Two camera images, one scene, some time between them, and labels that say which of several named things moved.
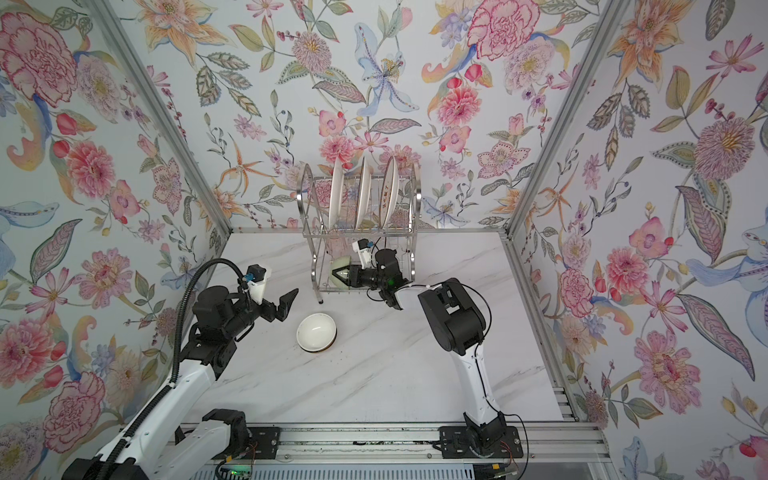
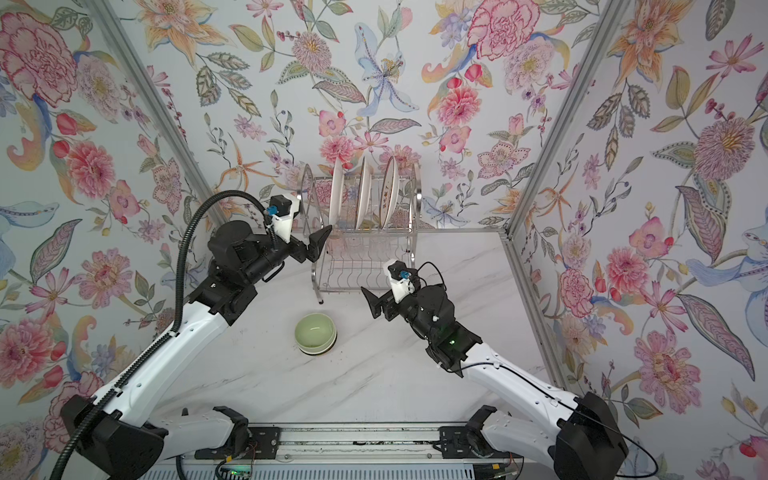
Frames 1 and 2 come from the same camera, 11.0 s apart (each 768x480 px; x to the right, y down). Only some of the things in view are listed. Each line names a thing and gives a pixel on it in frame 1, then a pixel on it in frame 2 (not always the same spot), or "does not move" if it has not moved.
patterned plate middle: x=364 y=197 does not move
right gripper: x=356 y=277 to x=375 y=302
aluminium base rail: x=568 y=443 does not move
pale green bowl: x=337 y=264 to x=315 y=333
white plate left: x=337 y=193 does not move
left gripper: x=281 y=312 to x=311 y=253
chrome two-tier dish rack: x=350 y=218 does not move
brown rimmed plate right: x=389 y=192 does not move
